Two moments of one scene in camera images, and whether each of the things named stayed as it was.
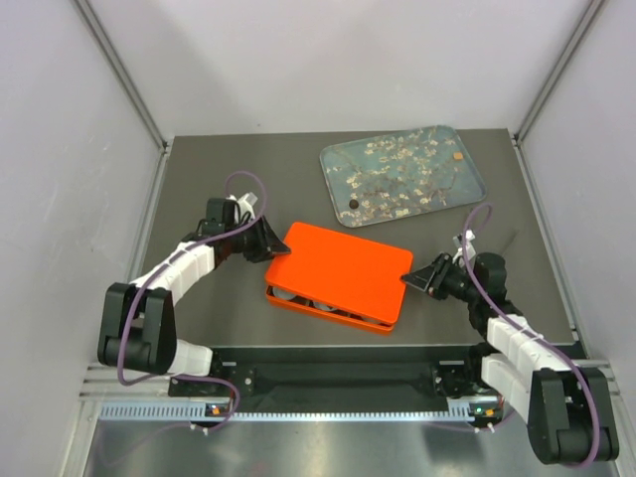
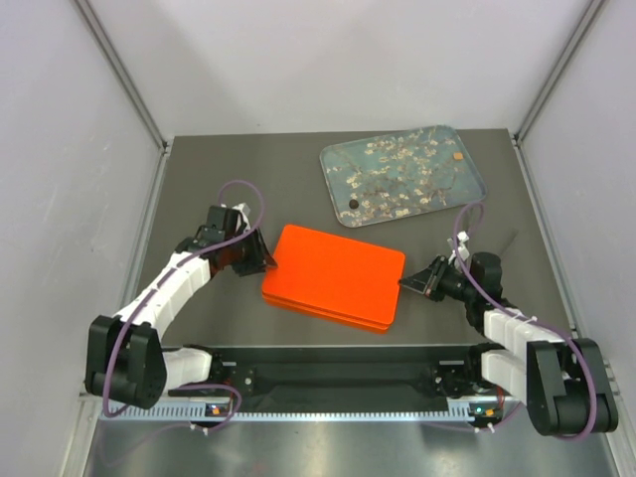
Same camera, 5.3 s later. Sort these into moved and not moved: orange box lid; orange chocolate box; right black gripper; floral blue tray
Moved: orange chocolate box
Not moved: right black gripper; orange box lid; floral blue tray
